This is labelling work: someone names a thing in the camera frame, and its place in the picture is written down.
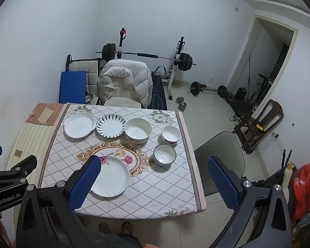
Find black exercise bike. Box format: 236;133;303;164
244;74;273;104

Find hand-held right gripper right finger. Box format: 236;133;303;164
207;155;293;248

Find white puffer jacket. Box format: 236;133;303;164
97;59;153;108

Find blue folding mat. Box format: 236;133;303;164
58;71;88;104

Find blue-striped white plate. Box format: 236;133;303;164
96;114;126;137

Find beige office chair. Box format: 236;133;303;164
99;83;142;109

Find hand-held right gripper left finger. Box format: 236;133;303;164
15;155;102;248

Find printed diamond pattern tablecloth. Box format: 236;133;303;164
38;104;207;219

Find person's feet in sandals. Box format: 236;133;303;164
98;221;134;238

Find white plate with floral print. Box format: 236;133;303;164
90;156;130;197

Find person's dark trousers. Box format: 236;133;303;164
92;234;148;248

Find white toy with orange top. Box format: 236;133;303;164
282;161;295;203

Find white deep plate with handles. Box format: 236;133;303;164
64;112;96;138

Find beige padded chair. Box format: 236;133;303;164
68;60;99;101

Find chrome dumbbell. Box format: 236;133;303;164
176;96;188;112

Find blue-rimmed white bowl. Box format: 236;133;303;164
153;144;177;166

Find striped beige cloth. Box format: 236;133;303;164
6;121;58;171

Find white door frame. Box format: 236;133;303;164
227;14;299;101

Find black weight bench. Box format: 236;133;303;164
151;74;168;110

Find white barbell rack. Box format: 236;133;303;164
114;27;186;101

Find large white bowl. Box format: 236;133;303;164
124;118;153;144

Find grey plastic chair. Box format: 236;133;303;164
193;131;246;197

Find small red floral white bowl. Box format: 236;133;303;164
161;126;181;145

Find small barbell with black plates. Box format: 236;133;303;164
188;81;228;98

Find red plastic bag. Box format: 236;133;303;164
290;162;310;222

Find black router with antennas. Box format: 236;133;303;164
266;148;293;188

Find dark wooden chair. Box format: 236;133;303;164
232;99;284;155

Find brown cloth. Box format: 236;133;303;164
25;103;69;127

